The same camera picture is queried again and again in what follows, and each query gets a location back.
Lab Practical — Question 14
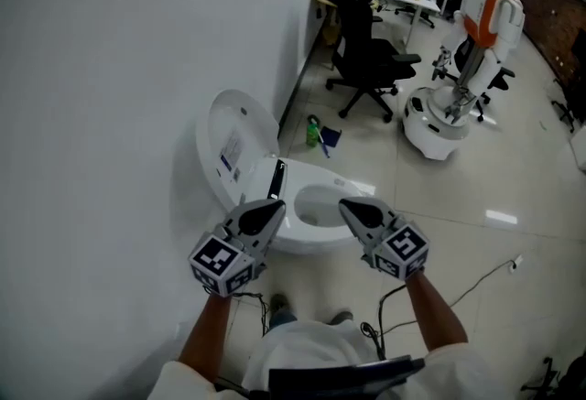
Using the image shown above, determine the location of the white toilet lid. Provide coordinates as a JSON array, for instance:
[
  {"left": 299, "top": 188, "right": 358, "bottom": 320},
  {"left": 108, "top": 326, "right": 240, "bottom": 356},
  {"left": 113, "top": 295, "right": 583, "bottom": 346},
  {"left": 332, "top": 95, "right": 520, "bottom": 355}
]
[{"left": 195, "top": 88, "right": 282, "bottom": 214}]

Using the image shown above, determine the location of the thick black gripper cable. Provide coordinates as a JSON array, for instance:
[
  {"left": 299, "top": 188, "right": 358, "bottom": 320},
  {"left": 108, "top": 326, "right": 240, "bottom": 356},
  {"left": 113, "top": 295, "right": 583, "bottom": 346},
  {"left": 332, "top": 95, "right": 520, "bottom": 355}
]
[{"left": 361, "top": 282, "right": 409, "bottom": 361}]

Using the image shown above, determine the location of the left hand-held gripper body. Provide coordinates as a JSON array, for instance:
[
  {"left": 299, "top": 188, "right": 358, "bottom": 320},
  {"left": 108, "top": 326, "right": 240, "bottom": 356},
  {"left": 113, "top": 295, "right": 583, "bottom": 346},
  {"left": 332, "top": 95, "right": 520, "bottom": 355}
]
[{"left": 188, "top": 215, "right": 272, "bottom": 298}]

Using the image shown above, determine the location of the black office chair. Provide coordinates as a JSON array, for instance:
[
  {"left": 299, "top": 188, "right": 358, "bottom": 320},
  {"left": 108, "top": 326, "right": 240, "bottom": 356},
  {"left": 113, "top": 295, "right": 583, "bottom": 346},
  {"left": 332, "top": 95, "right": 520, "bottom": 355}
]
[
  {"left": 474, "top": 65, "right": 517, "bottom": 124},
  {"left": 550, "top": 28, "right": 586, "bottom": 135},
  {"left": 324, "top": 0, "right": 423, "bottom": 124}
]

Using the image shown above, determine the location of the black cable with white plug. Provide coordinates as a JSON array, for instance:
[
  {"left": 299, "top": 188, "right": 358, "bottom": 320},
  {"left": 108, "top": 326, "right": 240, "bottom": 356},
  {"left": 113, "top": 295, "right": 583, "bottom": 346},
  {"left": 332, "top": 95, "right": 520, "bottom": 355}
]
[{"left": 379, "top": 254, "right": 525, "bottom": 337}]

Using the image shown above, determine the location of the person's left leg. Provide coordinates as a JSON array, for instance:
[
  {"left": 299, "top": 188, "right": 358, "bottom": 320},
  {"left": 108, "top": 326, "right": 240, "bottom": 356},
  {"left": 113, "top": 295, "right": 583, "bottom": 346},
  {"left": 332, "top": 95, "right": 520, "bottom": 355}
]
[{"left": 268, "top": 312, "right": 299, "bottom": 330}]

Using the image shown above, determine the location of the white toilet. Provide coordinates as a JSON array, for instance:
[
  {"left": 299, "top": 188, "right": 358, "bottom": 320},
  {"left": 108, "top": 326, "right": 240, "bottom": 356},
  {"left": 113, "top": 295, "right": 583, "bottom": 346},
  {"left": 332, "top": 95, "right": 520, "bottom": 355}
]
[{"left": 241, "top": 155, "right": 377, "bottom": 256}]

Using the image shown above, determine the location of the black chair base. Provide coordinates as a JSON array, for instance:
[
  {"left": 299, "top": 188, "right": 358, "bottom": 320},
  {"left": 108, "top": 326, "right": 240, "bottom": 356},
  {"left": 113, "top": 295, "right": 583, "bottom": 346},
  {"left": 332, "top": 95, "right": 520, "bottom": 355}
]
[{"left": 520, "top": 355, "right": 586, "bottom": 395}]

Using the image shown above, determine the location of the white shirt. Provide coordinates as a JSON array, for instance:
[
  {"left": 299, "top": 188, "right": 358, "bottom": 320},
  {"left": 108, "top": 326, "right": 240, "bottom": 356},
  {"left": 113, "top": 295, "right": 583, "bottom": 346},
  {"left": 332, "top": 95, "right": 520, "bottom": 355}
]
[{"left": 158, "top": 319, "right": 507, "bottom": 400}]

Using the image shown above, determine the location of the black chest device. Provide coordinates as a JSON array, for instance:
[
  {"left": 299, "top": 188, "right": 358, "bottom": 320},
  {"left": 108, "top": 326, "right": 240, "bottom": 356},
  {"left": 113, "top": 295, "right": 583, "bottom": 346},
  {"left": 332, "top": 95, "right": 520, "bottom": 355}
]
[{"left": 267, "top": 353, "right": 428, "bottom": 400}]

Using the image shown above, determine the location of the person's left shoe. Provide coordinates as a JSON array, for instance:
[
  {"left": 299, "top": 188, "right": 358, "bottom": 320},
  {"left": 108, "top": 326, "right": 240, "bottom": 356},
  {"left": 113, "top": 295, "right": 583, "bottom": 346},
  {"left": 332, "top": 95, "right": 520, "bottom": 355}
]
[{"left": 269, "top": 293, "right": 290, "bottom": 318}]

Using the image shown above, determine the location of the person's left forearm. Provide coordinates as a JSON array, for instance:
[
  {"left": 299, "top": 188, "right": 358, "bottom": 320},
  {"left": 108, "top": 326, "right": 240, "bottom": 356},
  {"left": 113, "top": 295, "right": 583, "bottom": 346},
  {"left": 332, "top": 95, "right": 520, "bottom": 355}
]
[{"left": 177, "top": 291, "right": 233, "bottom": 384}]

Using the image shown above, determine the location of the cream yellow chair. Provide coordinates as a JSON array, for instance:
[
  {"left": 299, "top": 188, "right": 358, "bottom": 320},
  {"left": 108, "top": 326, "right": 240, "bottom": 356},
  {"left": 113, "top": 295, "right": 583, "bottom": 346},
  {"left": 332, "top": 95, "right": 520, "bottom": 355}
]
[{"left": 312, "top": 0, "right": 382, "bottom": 48}]

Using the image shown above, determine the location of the person's right forearm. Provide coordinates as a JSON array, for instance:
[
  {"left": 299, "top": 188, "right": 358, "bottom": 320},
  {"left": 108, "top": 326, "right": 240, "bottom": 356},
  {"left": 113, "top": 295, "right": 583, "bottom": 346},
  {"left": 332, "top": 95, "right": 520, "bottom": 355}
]
[{"left": 404, "top": 272, "right": 469, "bottom": 354}]

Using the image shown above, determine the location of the white robot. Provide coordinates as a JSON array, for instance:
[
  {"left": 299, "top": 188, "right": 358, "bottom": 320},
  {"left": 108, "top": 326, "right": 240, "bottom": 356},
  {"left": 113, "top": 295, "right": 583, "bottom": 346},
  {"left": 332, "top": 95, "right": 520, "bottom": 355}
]
[{"left": 401, "top": 0, "right": 526, "bottom": 162}]

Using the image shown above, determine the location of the white office desk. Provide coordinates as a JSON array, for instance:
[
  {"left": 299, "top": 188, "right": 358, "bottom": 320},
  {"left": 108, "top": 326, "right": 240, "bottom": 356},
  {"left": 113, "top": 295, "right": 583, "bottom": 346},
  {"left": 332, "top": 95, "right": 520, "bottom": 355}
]
[{"left": 371, "top": 0, "right": 444, "bottom": 48}]

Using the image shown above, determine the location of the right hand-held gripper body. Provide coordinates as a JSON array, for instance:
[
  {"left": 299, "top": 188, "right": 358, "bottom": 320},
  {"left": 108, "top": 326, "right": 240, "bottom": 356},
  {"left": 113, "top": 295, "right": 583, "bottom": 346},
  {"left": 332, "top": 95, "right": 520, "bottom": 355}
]
[{"left": 360, "top": 213, "right": 431, "bottom": 284}]

